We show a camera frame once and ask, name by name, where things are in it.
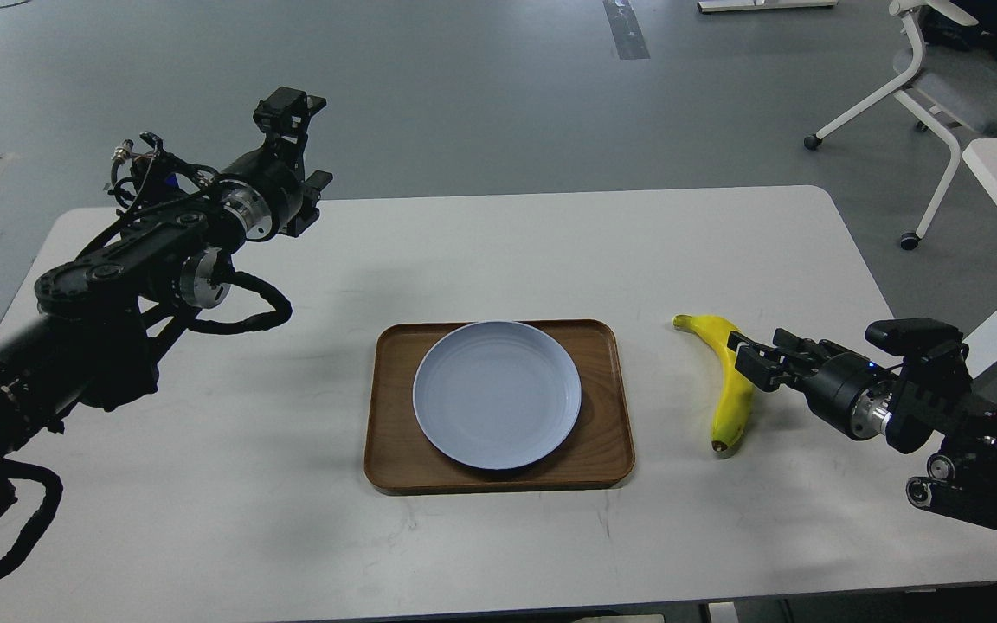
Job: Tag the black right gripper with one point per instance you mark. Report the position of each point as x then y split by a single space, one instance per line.
845 389

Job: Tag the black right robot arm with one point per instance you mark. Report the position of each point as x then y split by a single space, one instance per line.
929 392

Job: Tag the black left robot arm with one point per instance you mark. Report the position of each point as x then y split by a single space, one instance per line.
163 267

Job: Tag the yellow banana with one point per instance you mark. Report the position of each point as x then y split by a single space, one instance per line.
734 405

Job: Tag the light blue round plate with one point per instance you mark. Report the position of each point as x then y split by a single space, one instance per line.
497 395

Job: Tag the white grey office chair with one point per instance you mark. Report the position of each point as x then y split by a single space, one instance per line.
941 88

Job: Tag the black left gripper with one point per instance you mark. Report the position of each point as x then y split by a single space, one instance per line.
267 193

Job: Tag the white desk base bar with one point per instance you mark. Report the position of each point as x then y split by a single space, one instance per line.
726 6

